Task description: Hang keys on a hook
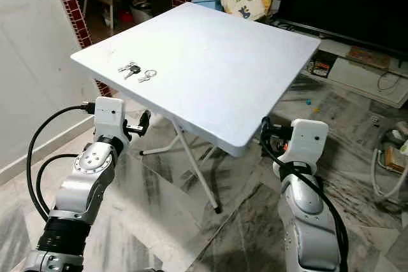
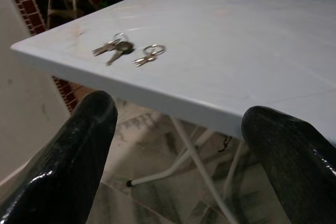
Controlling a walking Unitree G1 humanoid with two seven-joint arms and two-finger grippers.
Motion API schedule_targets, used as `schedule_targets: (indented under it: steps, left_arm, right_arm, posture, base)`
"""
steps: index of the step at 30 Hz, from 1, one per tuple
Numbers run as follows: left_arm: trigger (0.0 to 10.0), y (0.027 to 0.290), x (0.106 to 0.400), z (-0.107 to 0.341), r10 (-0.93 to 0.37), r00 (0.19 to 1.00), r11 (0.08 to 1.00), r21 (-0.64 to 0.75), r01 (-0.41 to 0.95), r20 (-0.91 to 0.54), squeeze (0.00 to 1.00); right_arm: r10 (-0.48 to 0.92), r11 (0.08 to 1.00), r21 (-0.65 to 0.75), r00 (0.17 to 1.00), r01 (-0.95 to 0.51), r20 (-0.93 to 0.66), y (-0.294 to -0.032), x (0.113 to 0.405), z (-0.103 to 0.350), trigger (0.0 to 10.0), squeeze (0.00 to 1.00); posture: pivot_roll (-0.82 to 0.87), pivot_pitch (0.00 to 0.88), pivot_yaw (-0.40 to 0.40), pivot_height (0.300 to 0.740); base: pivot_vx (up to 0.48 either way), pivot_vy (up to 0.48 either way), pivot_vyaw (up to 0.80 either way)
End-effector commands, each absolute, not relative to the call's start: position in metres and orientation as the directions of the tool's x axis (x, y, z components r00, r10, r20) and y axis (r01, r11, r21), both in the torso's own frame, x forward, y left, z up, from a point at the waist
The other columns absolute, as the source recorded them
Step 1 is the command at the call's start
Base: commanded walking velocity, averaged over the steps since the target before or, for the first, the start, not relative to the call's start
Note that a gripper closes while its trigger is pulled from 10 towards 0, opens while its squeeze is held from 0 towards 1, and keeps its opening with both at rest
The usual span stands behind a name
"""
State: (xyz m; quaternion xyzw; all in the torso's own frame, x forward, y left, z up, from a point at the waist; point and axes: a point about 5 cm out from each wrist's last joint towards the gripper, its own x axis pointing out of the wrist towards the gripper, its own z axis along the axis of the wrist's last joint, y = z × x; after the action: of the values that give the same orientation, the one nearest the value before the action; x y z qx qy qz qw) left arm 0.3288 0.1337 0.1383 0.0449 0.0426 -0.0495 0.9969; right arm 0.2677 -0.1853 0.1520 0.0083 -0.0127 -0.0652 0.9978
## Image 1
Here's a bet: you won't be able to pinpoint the white folding table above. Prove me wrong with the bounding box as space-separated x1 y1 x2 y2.
70 2 321 214

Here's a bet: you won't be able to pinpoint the white low television cabinet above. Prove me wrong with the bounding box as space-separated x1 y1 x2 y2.
306 39 408 108

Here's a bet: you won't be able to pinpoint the white hose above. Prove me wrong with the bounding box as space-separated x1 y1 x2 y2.
373 145 408 201

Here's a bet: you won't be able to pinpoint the blue plastic bin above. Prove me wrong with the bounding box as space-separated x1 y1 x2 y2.
191 0 225 11

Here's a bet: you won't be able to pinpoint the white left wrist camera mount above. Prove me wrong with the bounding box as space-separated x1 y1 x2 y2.
94 97 127 141

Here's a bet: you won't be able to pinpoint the flat brown box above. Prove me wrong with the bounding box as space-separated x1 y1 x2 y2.
347 46 390 69

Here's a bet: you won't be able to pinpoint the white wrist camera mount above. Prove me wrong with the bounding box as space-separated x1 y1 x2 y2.
94 97 127 141
273 119 329 180

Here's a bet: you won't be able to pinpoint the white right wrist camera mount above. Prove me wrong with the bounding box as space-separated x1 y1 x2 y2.
273 119 329 180

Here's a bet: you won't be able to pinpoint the keys with black head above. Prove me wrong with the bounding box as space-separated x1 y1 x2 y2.
118 62 142 82

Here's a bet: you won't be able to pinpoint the thin black cable loop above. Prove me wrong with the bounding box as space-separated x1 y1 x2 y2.
377 71 399 92

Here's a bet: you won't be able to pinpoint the brown wooden box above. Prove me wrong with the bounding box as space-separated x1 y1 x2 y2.
384 146 407 172

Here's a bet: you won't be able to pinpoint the small dark box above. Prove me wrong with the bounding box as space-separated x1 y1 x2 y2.
309 59 335 78

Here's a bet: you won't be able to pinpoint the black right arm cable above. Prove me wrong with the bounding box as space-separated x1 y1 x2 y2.
261 129 350 272

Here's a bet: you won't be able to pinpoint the silver keys on ring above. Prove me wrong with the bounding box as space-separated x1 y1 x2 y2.
138 69 159 83

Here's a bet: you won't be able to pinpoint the white planter pot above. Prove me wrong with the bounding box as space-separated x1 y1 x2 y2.
131 1 154 23

